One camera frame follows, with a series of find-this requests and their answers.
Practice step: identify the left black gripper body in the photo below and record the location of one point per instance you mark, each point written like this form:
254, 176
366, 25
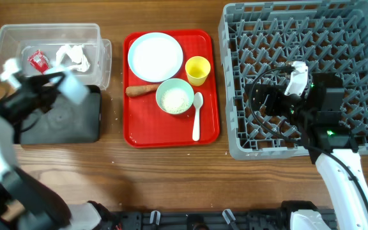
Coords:
23, 101

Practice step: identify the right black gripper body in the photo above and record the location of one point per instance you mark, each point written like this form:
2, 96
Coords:
280, 104

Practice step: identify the red snack wrapper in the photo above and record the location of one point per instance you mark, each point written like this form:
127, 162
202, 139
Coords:
39, 61

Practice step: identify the white tissue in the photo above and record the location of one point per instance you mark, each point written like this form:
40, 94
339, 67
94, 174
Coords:
76, 55

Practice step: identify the yellow plastic cup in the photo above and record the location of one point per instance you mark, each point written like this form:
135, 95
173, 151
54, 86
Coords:
197, 69

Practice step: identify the white rice grains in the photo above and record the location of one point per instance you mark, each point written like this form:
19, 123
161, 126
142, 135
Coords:
175, 101

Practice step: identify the green bowl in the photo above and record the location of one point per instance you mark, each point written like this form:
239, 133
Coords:
171, 84

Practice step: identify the orange carrot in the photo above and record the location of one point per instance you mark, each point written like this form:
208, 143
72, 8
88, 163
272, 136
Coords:
134, 91

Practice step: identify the large light blue plate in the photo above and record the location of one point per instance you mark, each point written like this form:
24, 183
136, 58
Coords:
155, 57

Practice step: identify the small light blue bowl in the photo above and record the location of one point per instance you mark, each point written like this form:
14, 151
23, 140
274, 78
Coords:
71, 87

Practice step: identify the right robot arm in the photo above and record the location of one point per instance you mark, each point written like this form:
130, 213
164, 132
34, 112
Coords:
332, 147

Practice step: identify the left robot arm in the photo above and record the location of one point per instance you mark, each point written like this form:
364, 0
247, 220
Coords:
25, 203

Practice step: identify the grey dishwasher rack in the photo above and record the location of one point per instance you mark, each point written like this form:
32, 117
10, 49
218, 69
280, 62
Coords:
330, 36

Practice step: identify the black plastic tray bin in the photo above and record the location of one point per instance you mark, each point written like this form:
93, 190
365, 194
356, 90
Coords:
65, 123

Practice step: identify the clear plastic bin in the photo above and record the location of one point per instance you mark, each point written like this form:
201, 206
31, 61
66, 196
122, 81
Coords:
22, 40

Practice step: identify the white plastic spoon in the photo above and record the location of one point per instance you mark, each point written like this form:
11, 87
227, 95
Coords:
197, 103

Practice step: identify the red serving tray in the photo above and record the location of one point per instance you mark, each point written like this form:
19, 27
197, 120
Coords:
145, 125

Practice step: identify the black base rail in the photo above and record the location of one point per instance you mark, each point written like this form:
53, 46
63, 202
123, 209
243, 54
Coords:
254, 219

